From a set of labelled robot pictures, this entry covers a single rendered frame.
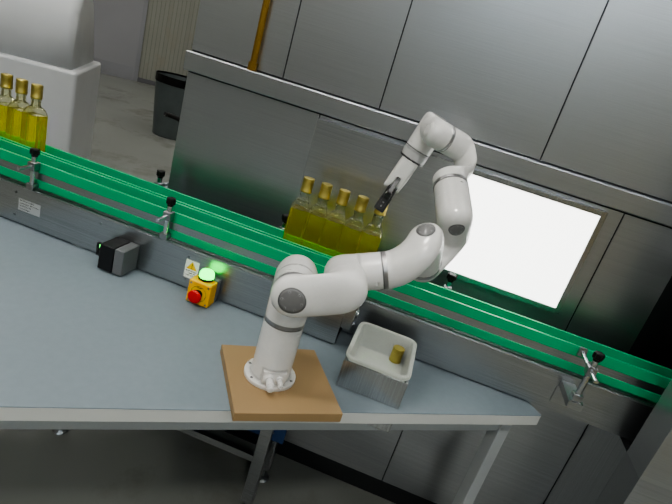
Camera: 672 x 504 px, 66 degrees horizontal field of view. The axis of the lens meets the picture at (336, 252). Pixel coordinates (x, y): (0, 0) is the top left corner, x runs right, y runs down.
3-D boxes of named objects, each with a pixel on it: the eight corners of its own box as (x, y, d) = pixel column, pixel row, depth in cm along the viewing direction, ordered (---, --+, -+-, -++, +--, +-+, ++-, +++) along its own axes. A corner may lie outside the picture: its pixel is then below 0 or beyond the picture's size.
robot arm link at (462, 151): (425, 190, 127) (419, 130, 139) (463, 209, 133) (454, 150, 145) (450, 171, 121) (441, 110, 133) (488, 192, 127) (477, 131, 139)
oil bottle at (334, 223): (330, 275, 164) (350, 212, 157) (326, 280, 159) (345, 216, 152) (314, 268, 165) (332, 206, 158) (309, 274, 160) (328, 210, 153)
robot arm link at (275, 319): (306, 314, 126) (323, 255, 120) (302, 342, 113) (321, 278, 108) (267, 304, 125) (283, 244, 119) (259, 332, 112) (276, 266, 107)
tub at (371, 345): (408, 365, 152) (418, 340, 149) (399, 408, 131) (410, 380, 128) (352, 344, 154) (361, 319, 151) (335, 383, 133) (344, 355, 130)
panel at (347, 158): (557, 310, 163) (606, 211, 152) (558, 314, 161) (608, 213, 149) (293, 217, 175) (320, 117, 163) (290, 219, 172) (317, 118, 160)
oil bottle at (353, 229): (347, 281, 163) (367, 219, 156) (343, 287, 158) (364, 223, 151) (331, 275, 164) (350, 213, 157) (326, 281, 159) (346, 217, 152)
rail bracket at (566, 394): (564, 402, 151) (599, 337, 144) (576, 438, 136) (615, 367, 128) (548, 396, 152) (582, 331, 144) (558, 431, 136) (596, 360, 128)
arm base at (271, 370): (299, 402, 119) (317, 346, 113) (245, 398, 115) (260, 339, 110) (291, 362, 133) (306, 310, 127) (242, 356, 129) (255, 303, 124)
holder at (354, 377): (408, 357, 157) (417, 336, 154) (398, 409, 131) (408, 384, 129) (355, 337, 159) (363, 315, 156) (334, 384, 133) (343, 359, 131)
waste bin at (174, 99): (147, 125, 672) (156, 68, 647) (194, 135, 694) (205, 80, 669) (146, 135, 623) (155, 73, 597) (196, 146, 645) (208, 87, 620)
